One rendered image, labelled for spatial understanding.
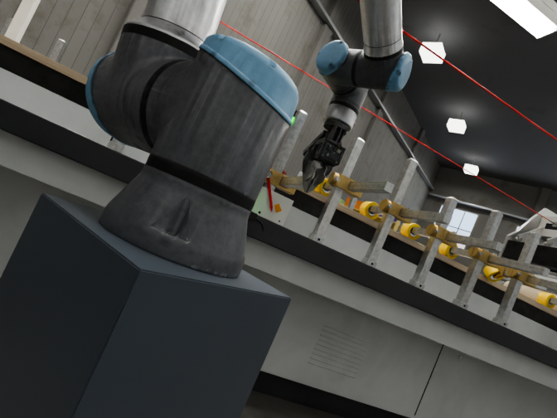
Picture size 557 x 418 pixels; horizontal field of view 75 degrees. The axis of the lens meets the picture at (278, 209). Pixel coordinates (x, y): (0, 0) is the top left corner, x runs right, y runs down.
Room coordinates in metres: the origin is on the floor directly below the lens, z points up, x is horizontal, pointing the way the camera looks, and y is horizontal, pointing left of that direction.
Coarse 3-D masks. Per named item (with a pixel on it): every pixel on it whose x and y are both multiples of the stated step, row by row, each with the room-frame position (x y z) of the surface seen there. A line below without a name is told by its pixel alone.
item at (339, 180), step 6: (330, 174) 1.38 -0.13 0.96; (336, 174) 1.34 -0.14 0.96; (342, 174) 1.34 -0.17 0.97; (330, 180) 1.35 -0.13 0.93; (336, 180) 1.34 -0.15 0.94; (342, 180) 1.34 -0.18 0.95; (348, 180) 1.35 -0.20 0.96; (336, 186) 1.35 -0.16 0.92; (342, 186) 1.35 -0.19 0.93; (348, 186) 1.35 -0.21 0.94; (348, 192) 1.37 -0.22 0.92; (354, 192) 1.36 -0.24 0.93; (360, 192) 1.37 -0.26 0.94
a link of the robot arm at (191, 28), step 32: (160, 0) 0.51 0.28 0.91; (192, 0) 0.52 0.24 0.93; (224, 0) 0.56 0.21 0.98; (128, 32) 0.51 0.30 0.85; (160, 32) 0.50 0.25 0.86; (192, 32) 0.53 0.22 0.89; (96, 64) 0.56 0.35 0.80; (128, 64) 0.51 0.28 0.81; (160, 64) 0.49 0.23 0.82; (96, 96) 0.54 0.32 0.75; (128, 96) 0.49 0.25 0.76; (128, 128) 0.52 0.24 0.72
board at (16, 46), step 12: (0, 36) 1.19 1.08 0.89; (12, 48) 1.21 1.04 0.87; (24, 48) 1.22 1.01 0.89; (36, 60) 1.23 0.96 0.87; (48, 60) 1.24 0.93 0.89; (60, 72) 1.25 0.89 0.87; (72, 72) 1.26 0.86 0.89; (84, 84) 1.27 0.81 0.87; (312, 192) 1.55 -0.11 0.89; (360, 216) 1.62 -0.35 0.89; (408, 240) 1.70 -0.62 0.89; (456, 264) 1.79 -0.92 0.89; (480, 276) 1.83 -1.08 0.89; (504, 288) 1.88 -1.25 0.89; (528, 300) 1.94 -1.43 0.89; (552, 312) 1.99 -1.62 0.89
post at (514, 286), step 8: (536, 232) 1.64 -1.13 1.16; (528, 240) 1.66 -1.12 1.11; (536, 240) 1.64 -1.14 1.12; (528, 248) 1.64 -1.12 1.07; (520, 256) 1.66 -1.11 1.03; (528, 256) 1.64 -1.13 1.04; (512, 280) 1.65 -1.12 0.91; (512, 288) 1.64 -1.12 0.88; (520, 288) 1.64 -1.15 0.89; (504, 296) 1.66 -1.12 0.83; (512, 296) 1.64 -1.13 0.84; (504, 304) 1.65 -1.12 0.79; (512, 304) 1.64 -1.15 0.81; (504, 312) 1.63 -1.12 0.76; (504, 320) 1.64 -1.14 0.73
